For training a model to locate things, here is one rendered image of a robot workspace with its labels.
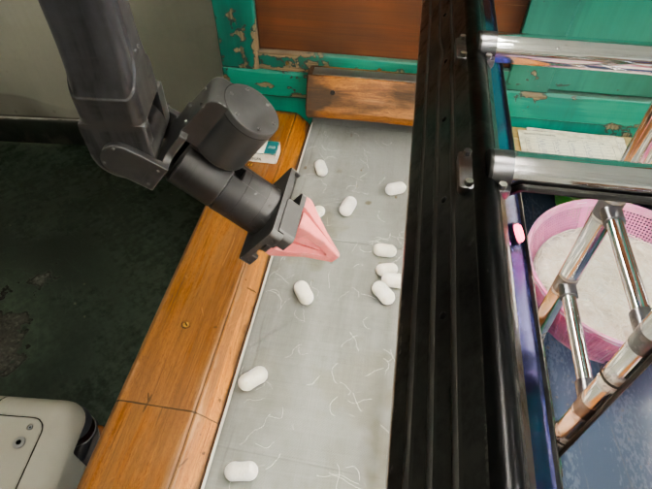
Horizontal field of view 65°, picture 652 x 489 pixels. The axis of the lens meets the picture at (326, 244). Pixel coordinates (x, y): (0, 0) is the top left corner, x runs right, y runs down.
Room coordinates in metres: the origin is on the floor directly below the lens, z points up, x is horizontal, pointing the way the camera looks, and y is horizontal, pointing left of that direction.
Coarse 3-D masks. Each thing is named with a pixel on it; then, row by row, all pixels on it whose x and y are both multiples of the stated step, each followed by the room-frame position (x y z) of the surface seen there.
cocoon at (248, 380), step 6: (258, 366) 0.29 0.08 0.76; (252, 372) 0.28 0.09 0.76; (258, 372) 0.28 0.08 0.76; (264, 372) 0.29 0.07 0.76; (240, 378) 0.28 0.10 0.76; (246, 378) 0.28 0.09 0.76; (252, 378) 0.28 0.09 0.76; (258, 378) 0.28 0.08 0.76; (264, 378) 0.28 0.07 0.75; (240, 384) 0.27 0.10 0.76; (246, 384) 0.27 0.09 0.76; (252, 384) 0.27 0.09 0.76; (258, 384) 0.27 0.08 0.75; (246, 390) 0.27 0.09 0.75
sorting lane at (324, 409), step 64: (320, 128) 0.79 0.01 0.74; (320, 192) 0.62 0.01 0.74; (384, 192) 0.62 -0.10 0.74; (256, 320) 0.37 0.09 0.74; (320, 320) 0.37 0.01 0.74; (384, 320) 0.37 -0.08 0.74; (320, 384) 0.28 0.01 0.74; (384, 384) 0.28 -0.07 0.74; (256, 448) 0.20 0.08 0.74; (320, 448) 0.20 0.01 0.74; (384, 448) 0.20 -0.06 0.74
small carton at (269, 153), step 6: (264, 144) 0.69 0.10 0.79; (270, 144) 0.69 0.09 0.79; (276, 144) 0.69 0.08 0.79; (258, 150) 0.67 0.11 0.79; (264, 150) 0.67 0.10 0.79; (270, 150) 0.67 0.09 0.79; (276, 150) 0.67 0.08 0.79; (252, 156) 0.66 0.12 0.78; (258, 156) 0.66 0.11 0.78; (264, 156) 0.66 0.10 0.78; (270, 156) 0.66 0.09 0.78; (276, 156) 0.66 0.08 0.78; (264, 162) 0.66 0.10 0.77; (270, 162) 0.66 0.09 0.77; (276, 162) 0.66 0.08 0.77
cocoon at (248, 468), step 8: (232, 464) 0.18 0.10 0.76; (240, 464) 0.18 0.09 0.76; (248, 464) 0.18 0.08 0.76; (224, 472) 0.18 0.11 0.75; (232, 472) 0.17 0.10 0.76; (240, 472) 0.17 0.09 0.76; (248, 472) 0.17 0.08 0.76; (256, 472) 0.17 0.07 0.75; (232, 480) 0.17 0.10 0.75; (240, 480) 0.17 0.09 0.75; (248, 480) 0.17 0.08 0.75
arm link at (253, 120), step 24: (216, 96) 0.38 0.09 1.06; (240, 96) 0.40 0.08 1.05; (264, 96) 0.42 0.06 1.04; (192, 120) 0.38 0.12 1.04; (216, 120) 0.38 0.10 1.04; (240, 120) 0.37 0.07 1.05; (264, 120) 0.39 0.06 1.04; (120, 144) 0.36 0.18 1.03; (168, 144) 0.39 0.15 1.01; (192, 144) 0.38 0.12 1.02; (216, 144) 0.37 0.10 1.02; (240, 144) 0.37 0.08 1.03; (120, 168) 0.36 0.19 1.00; (144, 168) 0.36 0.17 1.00; (168, 168) 0.36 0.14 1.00; (240, 168) 0.38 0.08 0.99
